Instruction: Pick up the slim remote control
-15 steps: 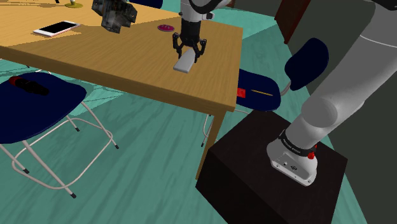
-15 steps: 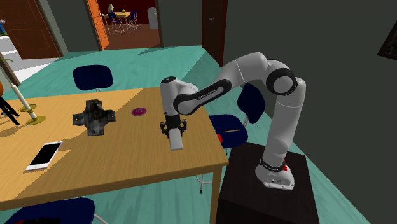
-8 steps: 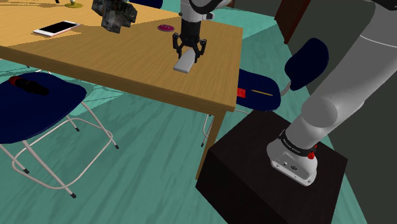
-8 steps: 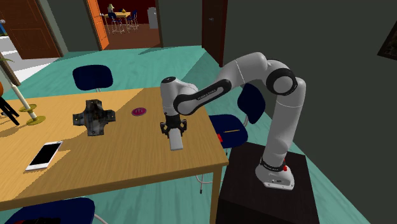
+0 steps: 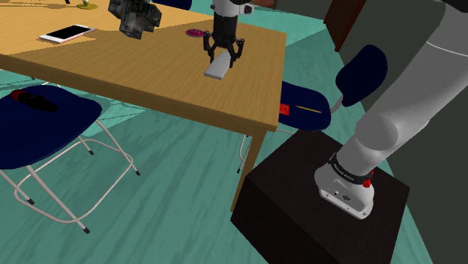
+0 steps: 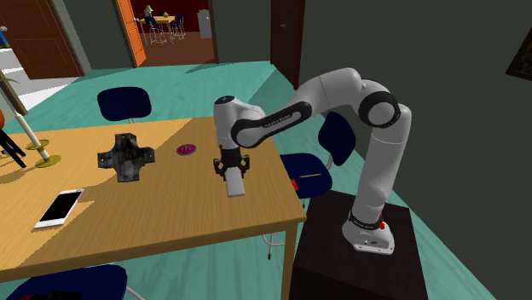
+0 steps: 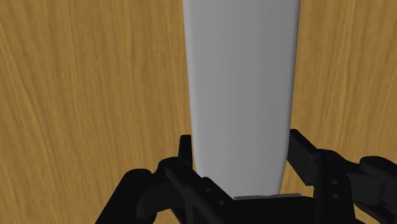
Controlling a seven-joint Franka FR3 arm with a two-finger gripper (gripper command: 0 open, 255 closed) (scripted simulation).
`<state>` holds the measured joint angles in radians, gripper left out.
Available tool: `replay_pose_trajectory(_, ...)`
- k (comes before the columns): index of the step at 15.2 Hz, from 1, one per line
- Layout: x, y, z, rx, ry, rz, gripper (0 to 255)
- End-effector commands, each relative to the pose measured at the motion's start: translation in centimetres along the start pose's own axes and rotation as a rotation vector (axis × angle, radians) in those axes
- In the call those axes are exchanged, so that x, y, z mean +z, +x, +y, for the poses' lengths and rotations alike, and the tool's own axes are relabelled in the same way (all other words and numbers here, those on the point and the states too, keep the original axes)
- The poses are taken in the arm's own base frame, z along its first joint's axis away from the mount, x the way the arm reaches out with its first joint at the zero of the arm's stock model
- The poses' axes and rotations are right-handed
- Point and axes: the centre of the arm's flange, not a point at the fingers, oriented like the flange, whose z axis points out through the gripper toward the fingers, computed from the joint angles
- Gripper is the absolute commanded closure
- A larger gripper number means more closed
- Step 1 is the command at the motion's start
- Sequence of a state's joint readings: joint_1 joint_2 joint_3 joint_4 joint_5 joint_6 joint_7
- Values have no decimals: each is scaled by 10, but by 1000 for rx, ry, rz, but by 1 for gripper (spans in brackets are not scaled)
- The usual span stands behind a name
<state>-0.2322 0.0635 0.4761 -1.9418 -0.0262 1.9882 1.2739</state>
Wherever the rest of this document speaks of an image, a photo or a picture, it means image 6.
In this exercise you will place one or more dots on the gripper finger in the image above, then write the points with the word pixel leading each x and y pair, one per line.
pixel 245 164
pixel 218 168

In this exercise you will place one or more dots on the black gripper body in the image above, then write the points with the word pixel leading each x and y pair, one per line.
pixel 231 157

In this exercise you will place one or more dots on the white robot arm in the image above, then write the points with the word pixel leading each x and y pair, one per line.
pixel 380 166

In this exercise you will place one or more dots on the magenta round disc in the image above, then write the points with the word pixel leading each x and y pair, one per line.
pixel 186 149

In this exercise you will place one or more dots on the small red object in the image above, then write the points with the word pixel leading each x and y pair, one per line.
pixel 294 184

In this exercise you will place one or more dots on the yellow pencil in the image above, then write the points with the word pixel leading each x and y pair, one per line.
pixel 311 175

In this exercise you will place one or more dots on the wooden table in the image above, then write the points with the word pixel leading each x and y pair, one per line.
pixel 166 212

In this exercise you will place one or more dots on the dark blue chair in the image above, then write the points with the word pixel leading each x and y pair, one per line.
pixel 328 141
pixel 70 284
pixel 124 104

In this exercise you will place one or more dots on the black cross-shaped object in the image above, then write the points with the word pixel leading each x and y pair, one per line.
pixel 126 158

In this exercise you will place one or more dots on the dark robot stand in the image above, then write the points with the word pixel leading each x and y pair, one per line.
pixel 332 249

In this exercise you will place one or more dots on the dark brown door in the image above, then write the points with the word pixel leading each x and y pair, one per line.
pixel 286 39

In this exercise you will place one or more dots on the dining table with blue chairs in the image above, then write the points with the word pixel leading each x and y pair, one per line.
pixel 160 23

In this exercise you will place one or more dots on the orange door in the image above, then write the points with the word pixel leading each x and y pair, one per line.
pixel 129 31

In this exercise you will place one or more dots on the white smartphone with black screen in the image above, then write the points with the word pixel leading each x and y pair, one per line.
pixel 59 208

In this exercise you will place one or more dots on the white pole with olive feet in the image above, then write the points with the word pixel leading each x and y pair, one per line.
pixel 41 154

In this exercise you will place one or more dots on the black tripod legs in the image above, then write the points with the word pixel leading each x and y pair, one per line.
pixel 10 147

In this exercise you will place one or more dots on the brown wooden door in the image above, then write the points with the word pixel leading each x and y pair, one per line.
pixel 39 37

